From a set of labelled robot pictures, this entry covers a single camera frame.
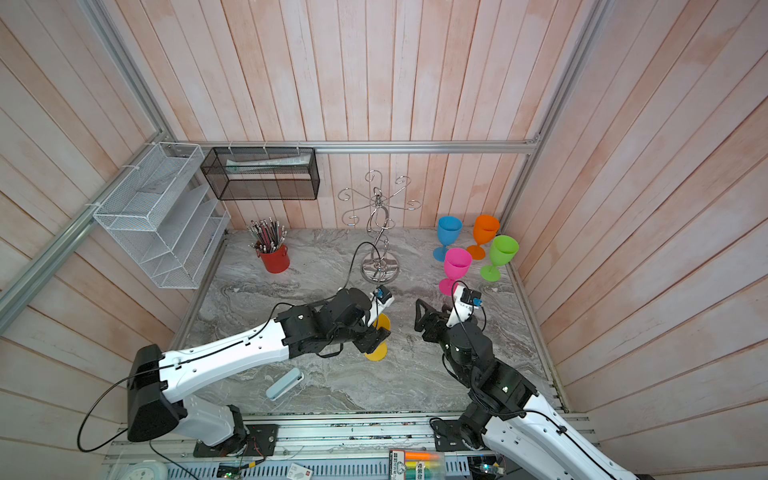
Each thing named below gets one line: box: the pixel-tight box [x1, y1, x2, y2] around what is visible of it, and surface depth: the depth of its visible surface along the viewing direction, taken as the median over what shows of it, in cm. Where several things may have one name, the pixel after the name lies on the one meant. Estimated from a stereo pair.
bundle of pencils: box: [247, 216, 288, 253], surface depth 100 cm
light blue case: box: [266, 368, 305, 401], surface depth 81 cm
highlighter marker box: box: [388, 450, 445, 480], surface depth 70 cm
